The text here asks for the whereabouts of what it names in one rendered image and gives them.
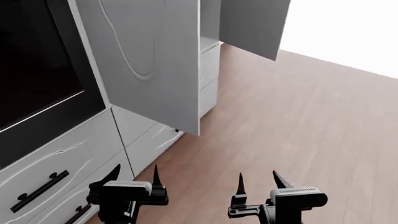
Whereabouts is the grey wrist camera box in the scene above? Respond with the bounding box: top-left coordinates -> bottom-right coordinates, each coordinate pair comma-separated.
101,180 -> 154,202
269,186 -> 328,209

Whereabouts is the long black drawer handle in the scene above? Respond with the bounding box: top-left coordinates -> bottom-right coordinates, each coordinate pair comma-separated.
10,170 -> 70,213

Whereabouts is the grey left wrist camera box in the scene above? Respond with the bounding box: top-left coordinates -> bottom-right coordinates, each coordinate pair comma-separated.
101,180 -> 154,202

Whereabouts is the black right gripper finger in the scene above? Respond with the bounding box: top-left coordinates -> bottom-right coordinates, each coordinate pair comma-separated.
272,169 -> 295,190
236,172 -> 248,197

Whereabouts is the white drawer with black handle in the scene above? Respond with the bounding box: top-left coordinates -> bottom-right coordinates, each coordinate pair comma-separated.
0,108 -> 135,224

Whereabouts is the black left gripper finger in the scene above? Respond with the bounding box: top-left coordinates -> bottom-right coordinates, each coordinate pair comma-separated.
152,164 -> 166,189
104,163 -> 122,183

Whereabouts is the white lower cabinet door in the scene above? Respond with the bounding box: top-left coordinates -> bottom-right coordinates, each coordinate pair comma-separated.
111,105 -> 185,179

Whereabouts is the large grey open cabinet door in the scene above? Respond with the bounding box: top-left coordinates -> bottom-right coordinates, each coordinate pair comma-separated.
76,0 -> 200,137

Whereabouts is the small grey open cabinet door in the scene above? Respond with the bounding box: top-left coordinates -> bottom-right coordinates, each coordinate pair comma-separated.
218,0 -> 292,62

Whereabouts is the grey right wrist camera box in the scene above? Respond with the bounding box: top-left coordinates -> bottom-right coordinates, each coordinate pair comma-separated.
269,186 -> 328,209

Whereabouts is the white tall cabinet with drawers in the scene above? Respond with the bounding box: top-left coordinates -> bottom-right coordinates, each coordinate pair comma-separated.
198,0 -> 222,119

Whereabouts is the short black drawer handle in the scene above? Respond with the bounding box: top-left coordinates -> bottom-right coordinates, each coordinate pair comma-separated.
64,203 -> 92,224

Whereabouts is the black built-in oven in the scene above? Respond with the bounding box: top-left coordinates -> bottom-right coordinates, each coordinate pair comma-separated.
0,0 -> 107,170

